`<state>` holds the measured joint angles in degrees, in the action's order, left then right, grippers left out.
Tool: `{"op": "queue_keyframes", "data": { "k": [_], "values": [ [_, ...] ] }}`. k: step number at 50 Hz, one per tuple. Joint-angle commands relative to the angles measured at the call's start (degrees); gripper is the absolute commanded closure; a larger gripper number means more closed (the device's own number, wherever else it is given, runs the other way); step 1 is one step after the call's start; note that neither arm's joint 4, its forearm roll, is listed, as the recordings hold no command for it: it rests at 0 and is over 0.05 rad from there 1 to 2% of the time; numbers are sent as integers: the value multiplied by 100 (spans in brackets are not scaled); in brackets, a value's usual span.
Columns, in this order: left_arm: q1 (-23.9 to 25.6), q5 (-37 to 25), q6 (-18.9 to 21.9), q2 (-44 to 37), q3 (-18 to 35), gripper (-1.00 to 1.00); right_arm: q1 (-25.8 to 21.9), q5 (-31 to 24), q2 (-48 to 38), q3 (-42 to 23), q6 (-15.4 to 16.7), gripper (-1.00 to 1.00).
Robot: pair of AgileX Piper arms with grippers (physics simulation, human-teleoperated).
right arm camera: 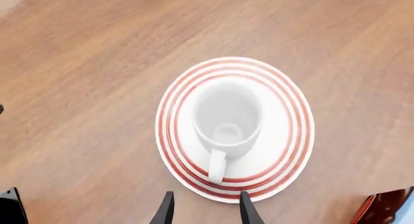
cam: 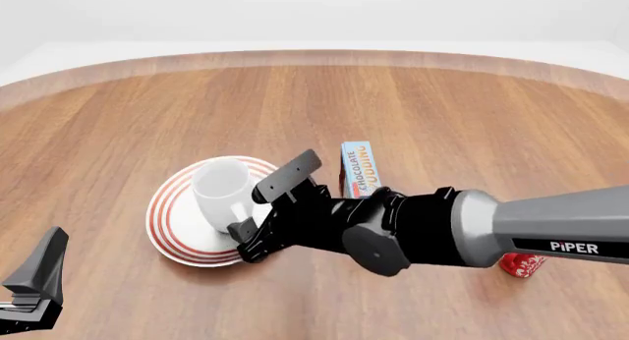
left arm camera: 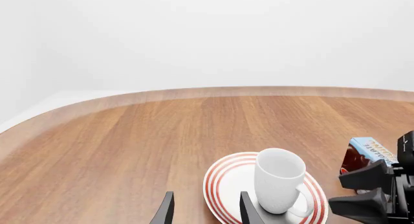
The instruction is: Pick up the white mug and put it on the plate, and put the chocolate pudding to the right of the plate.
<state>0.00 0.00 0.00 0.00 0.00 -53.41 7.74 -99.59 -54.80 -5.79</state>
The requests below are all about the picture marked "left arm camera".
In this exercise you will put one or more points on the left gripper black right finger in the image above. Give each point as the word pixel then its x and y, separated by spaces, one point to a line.
pixel 248 213

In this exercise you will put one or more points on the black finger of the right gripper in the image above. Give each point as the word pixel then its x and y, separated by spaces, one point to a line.
pixel 363 176
pixel 359 207

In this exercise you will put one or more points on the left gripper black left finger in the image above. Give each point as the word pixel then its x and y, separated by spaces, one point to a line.
pixel 165 210

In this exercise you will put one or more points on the white plate with red rings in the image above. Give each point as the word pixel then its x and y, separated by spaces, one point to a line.
pixel 233 180

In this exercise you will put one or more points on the white mug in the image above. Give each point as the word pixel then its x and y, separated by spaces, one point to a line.
pixel 278 180

